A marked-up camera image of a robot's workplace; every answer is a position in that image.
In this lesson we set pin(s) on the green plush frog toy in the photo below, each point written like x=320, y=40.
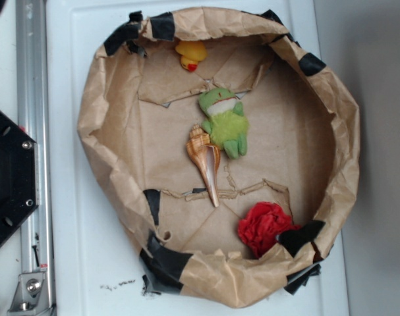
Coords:
x=226, y=123

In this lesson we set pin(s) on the white plastic tray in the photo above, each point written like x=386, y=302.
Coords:
x=97, y=271

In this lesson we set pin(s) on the yellow rubber duck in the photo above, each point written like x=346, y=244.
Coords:
x=191, y=52

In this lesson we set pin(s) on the brown paper lined bin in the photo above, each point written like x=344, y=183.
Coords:
x=138, y=107

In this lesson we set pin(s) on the silver aluminium extrusion rail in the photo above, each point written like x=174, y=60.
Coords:
x=36, y=232

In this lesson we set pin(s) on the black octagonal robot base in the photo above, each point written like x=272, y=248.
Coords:
x=17, y=177

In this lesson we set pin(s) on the red crumpled tissue paper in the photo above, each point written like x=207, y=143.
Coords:
x=263, y=222

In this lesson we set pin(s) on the tan spiral conch shell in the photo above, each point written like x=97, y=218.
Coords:
x=206, y=156

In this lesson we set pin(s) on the silver corner bracket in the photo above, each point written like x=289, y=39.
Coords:
x=31, y=295

